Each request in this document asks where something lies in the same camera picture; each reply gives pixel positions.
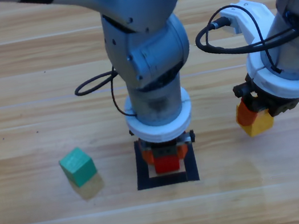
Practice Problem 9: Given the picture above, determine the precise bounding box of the red wooden cube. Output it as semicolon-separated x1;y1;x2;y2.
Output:
153;153;182;175

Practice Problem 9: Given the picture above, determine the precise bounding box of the thin black gripper wire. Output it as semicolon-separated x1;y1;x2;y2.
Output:
208;0;282;83
106;63;139;121

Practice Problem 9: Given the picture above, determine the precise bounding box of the green wooden cube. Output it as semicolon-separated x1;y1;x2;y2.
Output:
56;144;99;190

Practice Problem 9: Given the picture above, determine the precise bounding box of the yellow wooden cube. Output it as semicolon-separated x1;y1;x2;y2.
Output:
239;107;277;139

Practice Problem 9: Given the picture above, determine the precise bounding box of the thick black camera cable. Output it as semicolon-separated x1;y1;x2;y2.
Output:
71;69;120;97
192;3;299;62

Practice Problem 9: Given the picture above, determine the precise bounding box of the black tape square outline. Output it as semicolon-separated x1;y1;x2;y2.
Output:
129;130;200;192

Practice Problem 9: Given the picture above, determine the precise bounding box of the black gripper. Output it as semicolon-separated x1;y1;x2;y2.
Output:
229;65;299;129
134;129;199;167

